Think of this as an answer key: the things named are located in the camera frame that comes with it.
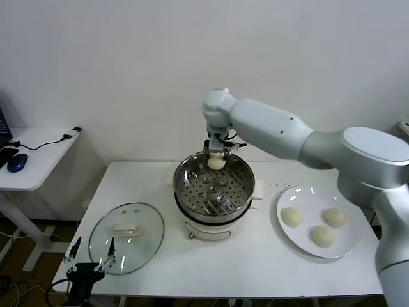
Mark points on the small grey black dongle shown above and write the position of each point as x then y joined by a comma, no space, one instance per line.
76,129

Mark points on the dark laptop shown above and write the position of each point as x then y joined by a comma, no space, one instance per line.
3,128

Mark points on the stainless steel steamer basket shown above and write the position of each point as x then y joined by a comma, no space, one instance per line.
246,185

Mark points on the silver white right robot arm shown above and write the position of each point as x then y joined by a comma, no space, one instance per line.
271,128

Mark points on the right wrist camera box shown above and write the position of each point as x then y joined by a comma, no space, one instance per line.
216,144

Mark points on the blue computer mouse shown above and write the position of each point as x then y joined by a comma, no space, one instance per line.
17,163

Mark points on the white electric cooker pot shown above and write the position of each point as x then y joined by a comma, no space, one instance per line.
207,231

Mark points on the white round plate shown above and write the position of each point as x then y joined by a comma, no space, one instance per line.
319,204

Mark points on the white side desk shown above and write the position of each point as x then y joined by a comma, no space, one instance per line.
38,160

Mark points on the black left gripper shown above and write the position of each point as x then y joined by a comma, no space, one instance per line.
81,278

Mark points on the white steamed baozi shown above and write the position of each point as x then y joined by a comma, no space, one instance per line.
335,217
291,217
322,236
215,162

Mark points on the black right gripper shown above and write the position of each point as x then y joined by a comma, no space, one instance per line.
219,132

